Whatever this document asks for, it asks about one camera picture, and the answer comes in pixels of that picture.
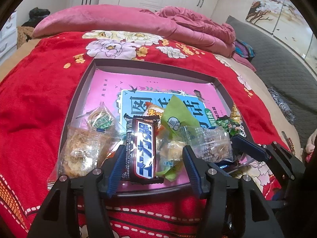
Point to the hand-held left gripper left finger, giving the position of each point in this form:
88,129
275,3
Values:
116,168

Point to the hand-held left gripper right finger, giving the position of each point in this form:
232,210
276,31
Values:
192,171

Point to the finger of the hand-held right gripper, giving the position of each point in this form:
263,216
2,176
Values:
250,146

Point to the yellow pastry green packet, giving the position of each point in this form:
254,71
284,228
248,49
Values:
172,158

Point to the dark cartoon snack packet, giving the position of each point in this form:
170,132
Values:
226,125

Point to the blue cookie packet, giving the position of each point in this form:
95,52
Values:
224,166

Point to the dark chocolate bar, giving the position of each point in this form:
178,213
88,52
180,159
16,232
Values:
142,148

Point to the gold snack packet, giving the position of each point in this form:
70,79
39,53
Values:
235,115

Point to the clear nut bar packet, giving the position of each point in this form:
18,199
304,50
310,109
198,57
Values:
210,141

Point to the clear flaky pastry packet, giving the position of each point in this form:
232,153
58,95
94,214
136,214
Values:
81,148

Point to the round pastry green label packet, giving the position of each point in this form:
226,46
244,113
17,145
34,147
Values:
101,119

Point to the green cartoon snack packet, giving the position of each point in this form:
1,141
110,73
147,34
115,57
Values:
180,116

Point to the orange bread packet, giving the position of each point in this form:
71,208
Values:
153,112

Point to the shallow grey cardboard box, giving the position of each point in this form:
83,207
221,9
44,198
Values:
81,79

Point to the pink patterned cloth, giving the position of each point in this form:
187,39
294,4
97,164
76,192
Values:
311,148

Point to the dark patterned cloth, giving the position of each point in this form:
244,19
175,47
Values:
281,104

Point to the colourful striped cloth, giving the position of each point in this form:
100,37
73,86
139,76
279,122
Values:
244,49

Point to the red floral blanket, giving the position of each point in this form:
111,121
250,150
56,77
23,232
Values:
37,104

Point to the crumpled pink blanket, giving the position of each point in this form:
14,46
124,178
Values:
198,27

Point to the pink quilt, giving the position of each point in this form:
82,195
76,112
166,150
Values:
99,19

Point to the tan knit blanket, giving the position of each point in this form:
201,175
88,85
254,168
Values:
24,36

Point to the white drawer cabinet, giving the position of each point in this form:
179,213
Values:
7,37

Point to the dark clothes pile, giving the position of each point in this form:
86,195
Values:
36,17

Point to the flower wall mural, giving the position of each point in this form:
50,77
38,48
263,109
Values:
277,12

